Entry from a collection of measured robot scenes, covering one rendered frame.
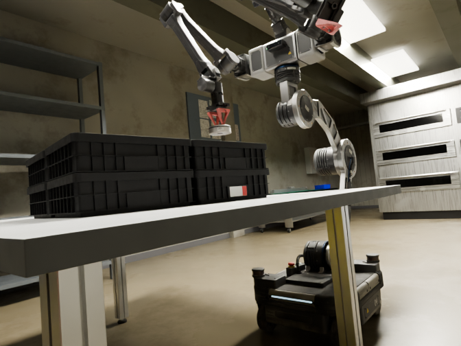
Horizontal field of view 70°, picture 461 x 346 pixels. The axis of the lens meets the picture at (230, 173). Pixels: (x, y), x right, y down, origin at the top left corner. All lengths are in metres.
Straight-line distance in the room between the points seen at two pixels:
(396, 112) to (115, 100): 4.81
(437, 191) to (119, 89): 5.29
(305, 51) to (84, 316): 1.54
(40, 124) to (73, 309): 3.60
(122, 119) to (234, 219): 3.96
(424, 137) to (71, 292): 6.37
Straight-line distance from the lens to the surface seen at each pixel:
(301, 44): 1.80
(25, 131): 3.96
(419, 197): 6.61
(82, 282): 0.50
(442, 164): 6.53
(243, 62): 1.93
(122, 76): 4.68
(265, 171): 1.39
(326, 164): 2.10
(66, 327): 0.49
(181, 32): 1.71
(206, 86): 1.51
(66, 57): 3.66
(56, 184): 1.12
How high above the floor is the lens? 0.73
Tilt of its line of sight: 4 degrees up
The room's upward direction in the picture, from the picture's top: 5 degrees counter-clockwise
